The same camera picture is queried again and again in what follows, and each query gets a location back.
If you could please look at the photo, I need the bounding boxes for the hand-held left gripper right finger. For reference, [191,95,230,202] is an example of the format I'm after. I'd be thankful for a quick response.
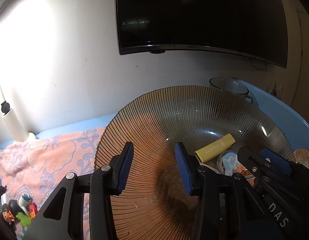
[174,142,285,240]

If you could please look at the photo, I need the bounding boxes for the small red toy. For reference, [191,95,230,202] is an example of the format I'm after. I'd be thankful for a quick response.
[28,202,37,220]

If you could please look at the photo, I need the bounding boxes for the white desk lamp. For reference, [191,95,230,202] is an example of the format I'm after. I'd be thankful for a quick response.
[0,77,36,142]

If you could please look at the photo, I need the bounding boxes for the black television cable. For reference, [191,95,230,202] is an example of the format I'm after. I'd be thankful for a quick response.
[249,57,267,70]

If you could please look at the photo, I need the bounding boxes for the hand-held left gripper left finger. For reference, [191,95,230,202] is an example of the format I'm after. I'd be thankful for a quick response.
[23,141,134,240]

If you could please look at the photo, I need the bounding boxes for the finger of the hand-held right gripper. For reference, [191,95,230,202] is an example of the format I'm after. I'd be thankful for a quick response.
[260,148,298,178]
[238,147,270,188]

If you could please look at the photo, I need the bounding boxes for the translucent green figure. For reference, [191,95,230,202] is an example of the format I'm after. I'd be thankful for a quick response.
[16,212,32,228]

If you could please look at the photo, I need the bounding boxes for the ribbed glass bowl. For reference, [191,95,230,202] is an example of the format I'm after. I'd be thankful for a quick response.
[94,85,296,240]

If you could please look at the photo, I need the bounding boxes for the black wall television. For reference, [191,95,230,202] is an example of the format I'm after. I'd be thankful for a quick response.
[115,0,288,69]

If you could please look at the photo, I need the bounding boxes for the pink oval case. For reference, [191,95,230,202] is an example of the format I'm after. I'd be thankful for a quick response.
[216,150,256,183]

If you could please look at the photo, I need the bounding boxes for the yellow lighter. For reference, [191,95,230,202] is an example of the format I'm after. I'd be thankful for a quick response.
[194,133,236,163]

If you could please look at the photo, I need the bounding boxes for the grey mug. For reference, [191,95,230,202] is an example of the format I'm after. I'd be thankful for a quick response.
[209,77,255,104]

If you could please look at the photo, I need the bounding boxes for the black haired doll figure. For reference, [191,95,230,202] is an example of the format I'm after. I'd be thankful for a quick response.
[0,204,17,224]

